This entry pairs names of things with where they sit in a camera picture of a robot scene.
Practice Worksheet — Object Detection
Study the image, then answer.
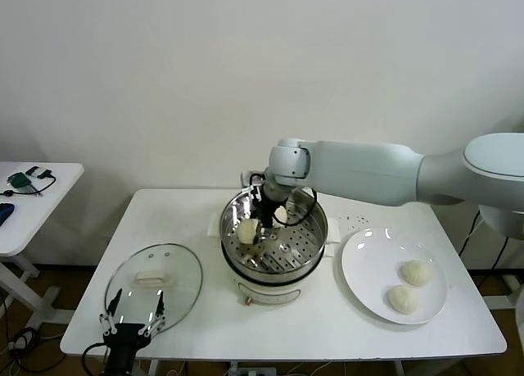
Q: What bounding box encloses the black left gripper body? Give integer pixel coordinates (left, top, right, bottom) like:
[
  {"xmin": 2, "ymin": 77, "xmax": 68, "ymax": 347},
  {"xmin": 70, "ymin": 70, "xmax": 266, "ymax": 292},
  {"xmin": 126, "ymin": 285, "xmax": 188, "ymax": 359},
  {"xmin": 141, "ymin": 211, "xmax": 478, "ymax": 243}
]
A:
[{"xmin": 101, "ymin": 324, "xmax": 152, "ymax": 376}]

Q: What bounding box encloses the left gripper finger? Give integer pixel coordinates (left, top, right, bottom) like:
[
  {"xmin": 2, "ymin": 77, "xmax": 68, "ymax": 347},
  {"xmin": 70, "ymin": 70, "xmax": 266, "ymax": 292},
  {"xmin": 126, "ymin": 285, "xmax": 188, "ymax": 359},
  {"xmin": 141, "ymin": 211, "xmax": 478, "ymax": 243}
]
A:
[
  {"xmin": 97, "ymin": 288, "xmax": 123, "ymax": 337},
  {"xmin": 138, "ymin": 289, "xmax": 166, "ymax": 338}
]

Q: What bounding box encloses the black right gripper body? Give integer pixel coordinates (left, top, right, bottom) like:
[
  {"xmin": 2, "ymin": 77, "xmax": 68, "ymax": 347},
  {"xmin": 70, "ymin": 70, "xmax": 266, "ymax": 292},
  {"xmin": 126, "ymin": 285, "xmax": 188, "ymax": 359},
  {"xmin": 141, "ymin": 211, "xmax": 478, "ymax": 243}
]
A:
[{"xmin": 252, "ymin": 186, "xmax": 284, "ymax": 229}]

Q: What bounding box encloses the round glass pot lid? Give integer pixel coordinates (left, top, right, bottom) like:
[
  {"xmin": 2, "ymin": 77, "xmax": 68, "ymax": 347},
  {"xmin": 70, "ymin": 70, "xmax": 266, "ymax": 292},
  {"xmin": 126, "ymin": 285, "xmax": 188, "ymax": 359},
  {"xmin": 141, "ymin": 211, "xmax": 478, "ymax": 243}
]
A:
[{"xmin": 105, "ymin": 243, "xmax": 205, "ymax": 337}]

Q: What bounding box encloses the perforated steel steamer basket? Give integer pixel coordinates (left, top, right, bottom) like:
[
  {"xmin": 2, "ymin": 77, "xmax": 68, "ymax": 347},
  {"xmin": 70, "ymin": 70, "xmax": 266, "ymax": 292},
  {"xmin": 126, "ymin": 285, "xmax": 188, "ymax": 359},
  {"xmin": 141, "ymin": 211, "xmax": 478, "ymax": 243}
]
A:
[{"xmin": 219, "ymin": 182, "xmax": 329, "ymax": 277}]

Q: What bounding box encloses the white electric cooker pot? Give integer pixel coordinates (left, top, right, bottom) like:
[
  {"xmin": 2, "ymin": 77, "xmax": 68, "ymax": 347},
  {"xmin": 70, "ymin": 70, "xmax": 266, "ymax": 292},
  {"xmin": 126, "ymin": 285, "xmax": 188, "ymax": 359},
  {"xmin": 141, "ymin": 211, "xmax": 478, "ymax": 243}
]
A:
[{"xmin": 207, "ymin": 211, "xmax": 341, "ymax": 307}]

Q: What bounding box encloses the white round plate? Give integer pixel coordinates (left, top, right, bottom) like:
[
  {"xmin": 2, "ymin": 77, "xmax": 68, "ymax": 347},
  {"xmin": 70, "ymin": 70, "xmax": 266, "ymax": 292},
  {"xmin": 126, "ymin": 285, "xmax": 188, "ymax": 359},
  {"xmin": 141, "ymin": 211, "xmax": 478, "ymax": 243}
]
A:
[{"xmin": 341, "ymin": 227, "xmax": 449, "ymax": 325}]

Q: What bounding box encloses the white side table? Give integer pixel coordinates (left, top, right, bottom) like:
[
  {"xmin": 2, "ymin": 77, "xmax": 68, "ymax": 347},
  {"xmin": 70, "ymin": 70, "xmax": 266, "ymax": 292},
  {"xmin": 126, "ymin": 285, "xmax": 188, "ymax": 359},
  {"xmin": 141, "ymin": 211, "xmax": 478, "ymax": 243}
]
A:
[{"xmin": 0, "ymin": 161, "xmax": 86, "ymax": 326}]

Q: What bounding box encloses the floor power strip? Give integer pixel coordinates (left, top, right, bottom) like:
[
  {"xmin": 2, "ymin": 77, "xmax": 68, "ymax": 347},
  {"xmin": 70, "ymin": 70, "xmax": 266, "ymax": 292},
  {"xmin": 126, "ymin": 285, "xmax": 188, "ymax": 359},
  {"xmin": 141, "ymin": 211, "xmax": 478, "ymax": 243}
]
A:
[{"xmin": 228, "ymin": 364, "xmax": 279, "ymax": 376}]

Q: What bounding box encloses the blue object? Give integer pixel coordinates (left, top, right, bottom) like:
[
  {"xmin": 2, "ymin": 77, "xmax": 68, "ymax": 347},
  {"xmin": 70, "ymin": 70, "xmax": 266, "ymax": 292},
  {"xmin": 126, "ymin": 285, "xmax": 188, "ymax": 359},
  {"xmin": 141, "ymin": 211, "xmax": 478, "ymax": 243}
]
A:
[{"xmin": 0, "ymin": 202, "xmax": 16, "ymax": 229}]

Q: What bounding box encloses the green hex key set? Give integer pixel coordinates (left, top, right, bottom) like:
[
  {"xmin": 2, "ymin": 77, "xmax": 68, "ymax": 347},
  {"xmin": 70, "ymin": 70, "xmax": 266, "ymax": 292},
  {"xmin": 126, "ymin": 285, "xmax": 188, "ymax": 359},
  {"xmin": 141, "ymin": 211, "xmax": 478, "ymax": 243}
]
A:
[{"xmin": 7, "ymin": 171, "xmax": 45, "ymax": 199}]

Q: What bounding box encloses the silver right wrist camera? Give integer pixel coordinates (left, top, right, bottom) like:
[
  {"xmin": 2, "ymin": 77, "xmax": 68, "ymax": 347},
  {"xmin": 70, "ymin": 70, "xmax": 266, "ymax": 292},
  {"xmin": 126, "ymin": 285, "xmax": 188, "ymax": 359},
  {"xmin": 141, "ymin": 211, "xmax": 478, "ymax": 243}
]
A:
[{"xmin": 240, "ymin": 170, "xmax": 265, "ymax": 197}]

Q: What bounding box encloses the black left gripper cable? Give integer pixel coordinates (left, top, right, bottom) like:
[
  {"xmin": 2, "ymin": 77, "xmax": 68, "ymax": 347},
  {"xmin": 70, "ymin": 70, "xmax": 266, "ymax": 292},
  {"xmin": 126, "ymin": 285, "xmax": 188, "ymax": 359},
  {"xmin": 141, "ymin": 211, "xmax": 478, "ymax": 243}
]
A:
[{"xmin": 81, "ymin": 342, "xmax": 110, "ymax": 376}]

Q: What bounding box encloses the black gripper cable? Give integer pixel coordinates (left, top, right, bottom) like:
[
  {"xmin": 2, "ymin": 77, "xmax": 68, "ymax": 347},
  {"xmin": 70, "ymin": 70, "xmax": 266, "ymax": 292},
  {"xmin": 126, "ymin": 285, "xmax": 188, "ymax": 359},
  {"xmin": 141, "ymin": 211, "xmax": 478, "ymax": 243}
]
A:
[
  {"xmin": 286, "ymin": 187, "xmax": 318, "ymax": 226},
  {"xmin": 81, "ymin": 342, "xmax": 110, "ymax": 376}
]

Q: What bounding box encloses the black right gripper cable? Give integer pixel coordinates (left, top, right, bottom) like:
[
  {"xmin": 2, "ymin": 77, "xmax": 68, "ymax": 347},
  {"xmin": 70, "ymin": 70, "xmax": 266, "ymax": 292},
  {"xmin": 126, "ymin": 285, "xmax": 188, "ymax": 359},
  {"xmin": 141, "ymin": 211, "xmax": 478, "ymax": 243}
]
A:
[{"xmin": 286, "ymin": 187, "xmax": 318, "ymax": 226}]

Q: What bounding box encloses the black floor cable bundle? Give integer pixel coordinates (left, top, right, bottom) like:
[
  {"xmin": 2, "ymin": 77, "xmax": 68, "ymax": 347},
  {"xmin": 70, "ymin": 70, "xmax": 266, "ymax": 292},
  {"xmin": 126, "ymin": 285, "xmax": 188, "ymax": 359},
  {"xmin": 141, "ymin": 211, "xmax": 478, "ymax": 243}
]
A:
[{"xmin": 7, "ymin": 326, "xmax": 42, "ymax": 363}]

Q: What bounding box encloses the black connector cable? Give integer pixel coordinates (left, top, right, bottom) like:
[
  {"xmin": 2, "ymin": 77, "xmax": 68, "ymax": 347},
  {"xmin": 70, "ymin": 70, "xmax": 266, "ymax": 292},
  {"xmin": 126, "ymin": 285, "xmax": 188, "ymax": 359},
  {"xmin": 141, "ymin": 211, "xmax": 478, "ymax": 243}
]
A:
[{"xmin": 0, "ymin": 169, "xmax": 57, "ymax": 197}]

